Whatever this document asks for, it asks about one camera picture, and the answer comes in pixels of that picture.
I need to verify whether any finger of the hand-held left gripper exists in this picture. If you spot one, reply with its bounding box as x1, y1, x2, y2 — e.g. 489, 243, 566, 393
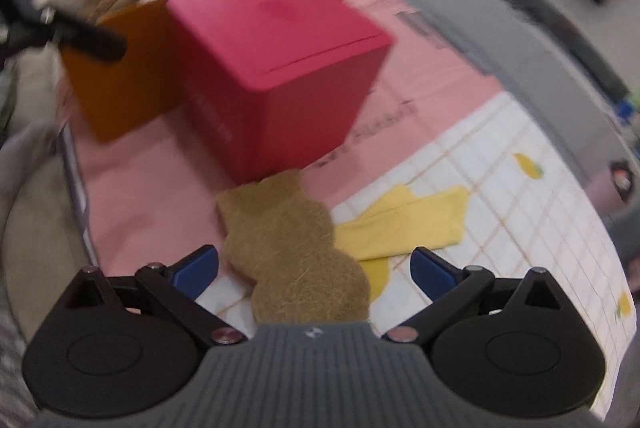
0, 0, 128, 63

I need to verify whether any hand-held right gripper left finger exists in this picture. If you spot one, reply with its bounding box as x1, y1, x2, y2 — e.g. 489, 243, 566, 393
62, 244, 248, 351

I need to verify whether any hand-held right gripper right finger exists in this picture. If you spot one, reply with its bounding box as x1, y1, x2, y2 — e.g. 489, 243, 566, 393
382, 247, 573, 351

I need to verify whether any orange cardboard box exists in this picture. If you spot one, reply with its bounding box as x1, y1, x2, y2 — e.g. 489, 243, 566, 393
52, 0, 356, 143

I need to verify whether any tan felt bear-shaped piece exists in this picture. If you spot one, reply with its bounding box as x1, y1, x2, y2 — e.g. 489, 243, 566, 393
215, 170, 372, 325

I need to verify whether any yellow cloth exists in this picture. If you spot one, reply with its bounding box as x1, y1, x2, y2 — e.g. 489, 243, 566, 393
334, 185, 471, 261

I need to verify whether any red cube box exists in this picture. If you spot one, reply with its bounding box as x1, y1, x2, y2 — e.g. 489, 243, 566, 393
166, 0, 393, 183

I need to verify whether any pink trash bin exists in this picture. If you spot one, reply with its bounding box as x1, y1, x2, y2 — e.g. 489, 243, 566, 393
607, 160, 640, 207

